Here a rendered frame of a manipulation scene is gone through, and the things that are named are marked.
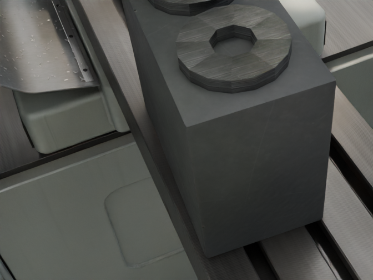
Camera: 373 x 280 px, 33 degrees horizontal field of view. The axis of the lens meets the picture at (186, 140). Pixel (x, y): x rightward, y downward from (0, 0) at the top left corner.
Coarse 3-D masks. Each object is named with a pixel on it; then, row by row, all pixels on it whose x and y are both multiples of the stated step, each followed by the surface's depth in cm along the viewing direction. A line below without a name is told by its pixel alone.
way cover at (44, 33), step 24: (0, 0) 99; (24, 0) 100; (48, 0) 101; (0, 24) 93; (24, 24) 95; (48, 24) 96; (72, 24) 97; (0, 48) 88; (24, 48) 91; (72, 48) 92; (0, 72) 84; (24, 72) 87; (48, 72) 88; (72, 72) 89
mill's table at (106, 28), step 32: (96, 0) 88; (96, 32) 83; (128, 32) 82; (128, 64) 78; (128, 96) 75; (352, 128) 68; (160, 160) 68; (352, 160) 65; (160, 192) 72; (352, 192) 62; (192, 224) 62; (320, 224) 61; (352, 224) 60; (192, 256) 64; (224, 256) 59; (256, 256) 62; (288, 256) 59; (320, 256) 58; (352, 256) 58
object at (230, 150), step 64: (128, 0) 56; (192, 0) 53; (256, 0) 54; (192, 64) 48; (256, 64) 47; (320, 64) 48; (192, 128) 46; (256, 128) 48; (320, 128) 50; (192, 192) 53; (256, 192) 54; (320, 192) 57
